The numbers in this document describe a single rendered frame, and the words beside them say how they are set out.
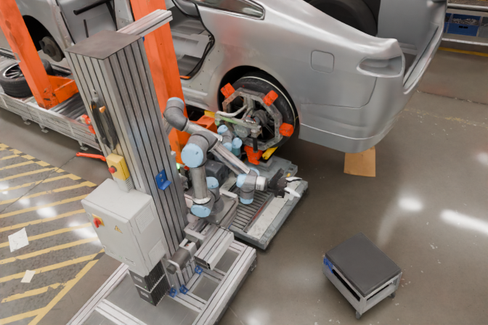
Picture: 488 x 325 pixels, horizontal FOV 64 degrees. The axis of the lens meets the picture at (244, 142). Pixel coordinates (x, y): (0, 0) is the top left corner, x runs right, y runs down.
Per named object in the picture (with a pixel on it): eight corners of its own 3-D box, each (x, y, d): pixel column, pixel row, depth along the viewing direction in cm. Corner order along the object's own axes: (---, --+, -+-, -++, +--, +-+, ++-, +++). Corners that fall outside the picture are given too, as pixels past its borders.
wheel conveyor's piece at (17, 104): (91, 96, 548) (81, 72, 524) (37, 129, 493) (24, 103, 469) (47, 81, 594) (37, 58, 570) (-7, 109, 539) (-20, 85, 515)
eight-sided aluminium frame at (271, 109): (283, 152, 333) (282, 97, 299) (279, 157, 328) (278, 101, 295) (230, 134, 358) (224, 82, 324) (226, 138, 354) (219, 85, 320)
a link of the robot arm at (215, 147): (192, 128, 227) (252, 180, 241) (185, 140, 219) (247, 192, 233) (203, 118, 220) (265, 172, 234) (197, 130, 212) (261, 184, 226)
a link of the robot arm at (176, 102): (140, 163, 275) (168, 104, 247) (143, 150, 287) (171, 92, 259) (156, 169, 279) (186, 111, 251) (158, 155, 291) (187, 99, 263)
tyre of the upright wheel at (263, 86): (286, 146, 364) (315, 98, 314) (274, 162, 349) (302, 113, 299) (230, 107, 375) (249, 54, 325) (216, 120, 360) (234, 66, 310)
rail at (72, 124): (193, 179, 374) (189, 162, 361) (186, 186, 368) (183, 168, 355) (38, 114, 488) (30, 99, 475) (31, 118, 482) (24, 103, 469)
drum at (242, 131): (261, 126, 330) (261, 112, 321) (248, 141, 316) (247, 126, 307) (247, 122, 336) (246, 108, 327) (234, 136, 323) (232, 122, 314)
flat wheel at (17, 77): (61, 70, 560) (55, 54, 545) (49, 93, 508) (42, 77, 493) (14, 76, 556) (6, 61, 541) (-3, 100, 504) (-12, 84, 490)
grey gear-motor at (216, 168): (244, 171, 391) (241, 144, 370) (220, 198, 365) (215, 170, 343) (229, 165, 400) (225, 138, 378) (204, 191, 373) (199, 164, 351)
